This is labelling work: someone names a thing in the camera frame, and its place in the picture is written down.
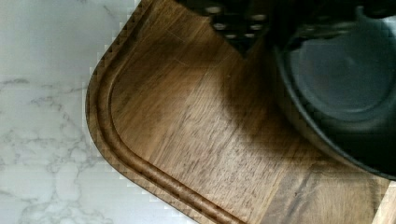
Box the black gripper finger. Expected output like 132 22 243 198
176 0 275 57

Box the black bowl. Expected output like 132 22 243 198
271 0 395 180

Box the wooden cutting board tray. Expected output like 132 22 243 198
86 0 395 224

